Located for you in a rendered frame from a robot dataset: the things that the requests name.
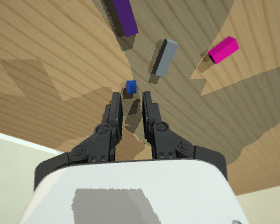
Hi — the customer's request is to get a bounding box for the magenta rectangular block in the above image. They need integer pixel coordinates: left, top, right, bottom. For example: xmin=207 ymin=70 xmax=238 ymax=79
xmin=207 ymin=36 xmax=239 ymax=64

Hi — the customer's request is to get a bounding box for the purple rod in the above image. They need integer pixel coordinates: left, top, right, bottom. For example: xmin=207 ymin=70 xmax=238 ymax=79
xmin=113 ymin=0 xmax=138 ymax=38

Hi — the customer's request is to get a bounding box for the small blue block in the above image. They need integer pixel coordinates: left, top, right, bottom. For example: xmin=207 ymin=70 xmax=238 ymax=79
xmin=127 ymin=80 xmax=137 ymax=94

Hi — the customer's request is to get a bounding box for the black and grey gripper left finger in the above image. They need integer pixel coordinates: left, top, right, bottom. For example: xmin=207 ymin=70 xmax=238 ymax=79
xmin=34 ymin=92 xmax=123 ymax=191

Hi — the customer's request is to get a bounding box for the grey rectangular rod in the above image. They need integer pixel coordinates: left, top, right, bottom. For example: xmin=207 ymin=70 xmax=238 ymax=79
xmin=154 ymin=38 xmax=179 ymax=77

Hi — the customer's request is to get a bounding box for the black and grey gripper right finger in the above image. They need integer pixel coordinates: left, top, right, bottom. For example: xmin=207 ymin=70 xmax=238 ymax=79
xmin=142 ymin=91 xmax=228 ymax=182

